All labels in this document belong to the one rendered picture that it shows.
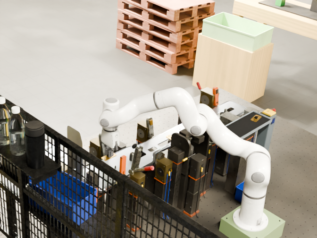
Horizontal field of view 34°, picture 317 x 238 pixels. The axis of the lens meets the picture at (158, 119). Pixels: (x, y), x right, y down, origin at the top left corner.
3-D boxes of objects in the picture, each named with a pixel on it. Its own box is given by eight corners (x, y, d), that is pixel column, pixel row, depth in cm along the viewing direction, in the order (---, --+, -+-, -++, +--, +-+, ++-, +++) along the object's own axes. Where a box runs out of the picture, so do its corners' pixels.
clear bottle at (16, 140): (20, 145, 210) (18, 102, 200) (29, 152, 206) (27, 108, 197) (6, 150, 206) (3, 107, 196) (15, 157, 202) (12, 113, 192)
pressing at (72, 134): (68, 181, 262) (68, 123, 246) (82, 191, 256) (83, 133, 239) (67, 182, 262) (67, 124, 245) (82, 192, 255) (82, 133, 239)
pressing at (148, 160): (226, 98, 361) (227, 97, 360) (253, 111, 348) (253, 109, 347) (70, 174, 269) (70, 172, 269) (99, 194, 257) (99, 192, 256)
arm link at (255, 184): (266, 187, 274) (271, 149, 262) (265, 208, 258) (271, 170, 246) (243, 184, 276) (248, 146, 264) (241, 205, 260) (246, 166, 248)
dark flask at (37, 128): (38, 157, 204) (36, 117, 195) (49, 165, 200) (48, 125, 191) (22, 164, 199) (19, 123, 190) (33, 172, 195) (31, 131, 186)
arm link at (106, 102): (115, 128, 261) (120, 120, 269) (116, 106, 254) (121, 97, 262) (99, 125, 262) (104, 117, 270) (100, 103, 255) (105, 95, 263)
